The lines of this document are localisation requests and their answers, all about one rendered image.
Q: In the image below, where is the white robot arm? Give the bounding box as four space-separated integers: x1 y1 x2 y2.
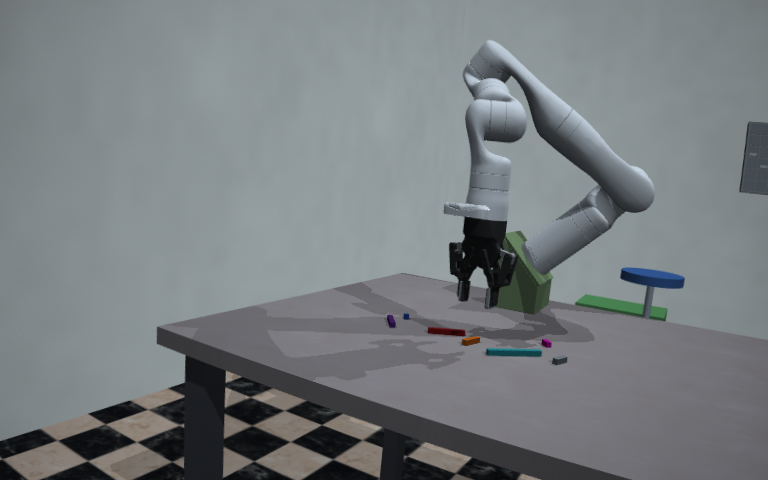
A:
444 40 655 275

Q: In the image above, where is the red rod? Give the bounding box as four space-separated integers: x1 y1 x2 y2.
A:
428 327 465 336

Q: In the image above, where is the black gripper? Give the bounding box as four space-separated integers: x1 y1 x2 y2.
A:
449 217 518 309

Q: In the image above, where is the turquoise rod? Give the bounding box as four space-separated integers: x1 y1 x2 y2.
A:
486 348 542 357

